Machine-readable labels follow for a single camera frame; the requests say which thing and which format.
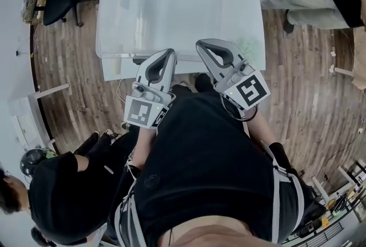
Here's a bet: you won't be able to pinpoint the cream rectangular block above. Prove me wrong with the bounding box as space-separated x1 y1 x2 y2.
112 56 123 75

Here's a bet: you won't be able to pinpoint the person's left forearm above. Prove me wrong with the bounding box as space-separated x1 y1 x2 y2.
132 125 158 170

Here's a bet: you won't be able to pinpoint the clear plastic storage box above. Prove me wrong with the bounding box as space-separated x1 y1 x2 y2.
95 0 224 59

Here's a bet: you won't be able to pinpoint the white curved desk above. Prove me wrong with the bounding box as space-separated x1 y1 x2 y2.
7 21 71 153

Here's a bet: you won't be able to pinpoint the grey harness strap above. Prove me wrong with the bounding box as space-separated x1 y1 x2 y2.
114 182 144 247
261 142 305 244

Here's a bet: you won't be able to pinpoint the person's black shirt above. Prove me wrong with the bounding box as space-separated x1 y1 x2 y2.
107 93 315 247

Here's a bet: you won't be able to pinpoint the person's right forearm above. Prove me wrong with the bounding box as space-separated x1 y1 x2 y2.
245 106 277 150

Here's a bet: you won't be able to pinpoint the black wire shelf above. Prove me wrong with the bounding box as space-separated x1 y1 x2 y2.
285 158 366 244

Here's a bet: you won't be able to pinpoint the person's bare neck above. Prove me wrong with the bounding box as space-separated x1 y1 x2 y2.
167 214 254 247

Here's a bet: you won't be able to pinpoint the person's black trousers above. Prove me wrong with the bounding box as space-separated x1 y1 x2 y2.
170 72 220 98

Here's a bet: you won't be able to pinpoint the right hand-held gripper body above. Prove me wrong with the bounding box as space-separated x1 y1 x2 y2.
213 58 271 111

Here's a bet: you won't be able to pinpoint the black round seat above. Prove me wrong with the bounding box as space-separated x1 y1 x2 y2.
19 148 57 177

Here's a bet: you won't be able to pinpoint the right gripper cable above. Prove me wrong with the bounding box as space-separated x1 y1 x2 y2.
221 96 260 122

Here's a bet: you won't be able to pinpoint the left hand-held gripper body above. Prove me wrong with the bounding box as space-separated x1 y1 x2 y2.
124 82 177 130

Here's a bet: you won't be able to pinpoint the pale green fuzzy bundle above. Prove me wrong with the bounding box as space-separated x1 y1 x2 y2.
233 36 261 58

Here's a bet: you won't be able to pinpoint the white floor cable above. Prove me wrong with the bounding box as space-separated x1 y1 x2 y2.
116 78 130 101

